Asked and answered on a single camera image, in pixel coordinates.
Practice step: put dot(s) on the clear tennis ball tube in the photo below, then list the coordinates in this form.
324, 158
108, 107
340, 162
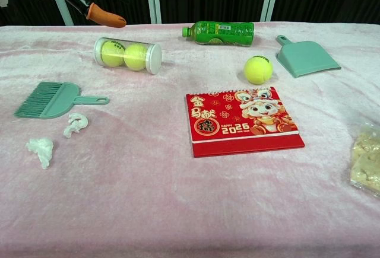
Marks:
154, 59

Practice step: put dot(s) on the green plastic dustpan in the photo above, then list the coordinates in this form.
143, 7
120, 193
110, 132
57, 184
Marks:
305, 57

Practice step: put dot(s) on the red 2026 desk calendar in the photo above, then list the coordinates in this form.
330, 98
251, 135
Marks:
237, 121

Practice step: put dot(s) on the clear bag of snacks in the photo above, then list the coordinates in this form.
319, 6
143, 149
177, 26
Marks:
366, 157

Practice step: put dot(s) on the loose yellow tennis ball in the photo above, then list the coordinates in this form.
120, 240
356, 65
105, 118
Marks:
258, 69

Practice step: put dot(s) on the white tissue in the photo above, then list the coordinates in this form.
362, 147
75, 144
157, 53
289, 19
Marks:
77, 120
41, 148

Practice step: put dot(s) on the pink plush table cloth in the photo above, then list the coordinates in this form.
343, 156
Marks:
148, 195

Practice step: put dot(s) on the green tea bottle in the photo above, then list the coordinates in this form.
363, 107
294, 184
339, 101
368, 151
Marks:
225, 34

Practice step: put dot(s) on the white double frame pole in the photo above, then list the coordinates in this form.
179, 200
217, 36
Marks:
154, 3

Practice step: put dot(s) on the yellow tennis ball in tube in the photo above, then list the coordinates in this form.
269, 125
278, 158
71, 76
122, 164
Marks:
111, 54
135, 57

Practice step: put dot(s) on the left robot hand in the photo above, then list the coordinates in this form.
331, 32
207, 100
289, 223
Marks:
101, 15

